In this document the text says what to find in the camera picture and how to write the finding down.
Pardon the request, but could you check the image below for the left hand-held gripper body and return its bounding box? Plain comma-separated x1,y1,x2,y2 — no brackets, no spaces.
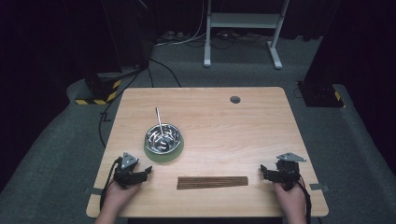
112,151,148,189

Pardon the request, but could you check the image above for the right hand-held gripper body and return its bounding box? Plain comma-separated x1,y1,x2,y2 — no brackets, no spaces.
273,151,307,191

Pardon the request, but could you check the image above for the steel bowl with green base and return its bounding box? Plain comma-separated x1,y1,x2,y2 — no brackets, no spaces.
143,122,185,163

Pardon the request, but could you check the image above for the row of brown chopsticks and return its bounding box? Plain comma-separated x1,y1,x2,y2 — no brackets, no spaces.
177,175,249,190

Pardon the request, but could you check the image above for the person's left hand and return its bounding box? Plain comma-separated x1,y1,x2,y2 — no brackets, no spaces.
104,179,142,217

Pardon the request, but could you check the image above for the person's right hand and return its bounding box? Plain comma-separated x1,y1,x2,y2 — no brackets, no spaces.
273,181,308,217

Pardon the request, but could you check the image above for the grey tape piece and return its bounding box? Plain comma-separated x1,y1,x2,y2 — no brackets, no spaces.
83,187,105,196
309,183,331,192

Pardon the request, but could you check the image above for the steel spoon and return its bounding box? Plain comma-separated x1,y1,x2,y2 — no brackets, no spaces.
155,106,172,149

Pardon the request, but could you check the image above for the black stand with striped base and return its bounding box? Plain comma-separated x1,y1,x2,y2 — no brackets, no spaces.
75,72,122,106
296,79,347,109

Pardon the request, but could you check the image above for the power strip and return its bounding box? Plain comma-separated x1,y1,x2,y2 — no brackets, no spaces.
156,30,191,44

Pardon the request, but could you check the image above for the white metal stand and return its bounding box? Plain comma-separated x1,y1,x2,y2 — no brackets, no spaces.
203,0,291,70

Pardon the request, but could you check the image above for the left hand-held gripper cable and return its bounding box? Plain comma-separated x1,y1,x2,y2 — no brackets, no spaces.
99,156,123,211

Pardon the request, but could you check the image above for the black floor cable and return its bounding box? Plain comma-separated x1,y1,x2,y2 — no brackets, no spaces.
98,57,182,148

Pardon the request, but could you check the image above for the black cable coil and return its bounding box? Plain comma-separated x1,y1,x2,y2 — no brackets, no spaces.
210,30,269,50

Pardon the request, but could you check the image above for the white floor cable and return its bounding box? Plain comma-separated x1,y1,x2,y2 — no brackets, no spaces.
153,0,208,48

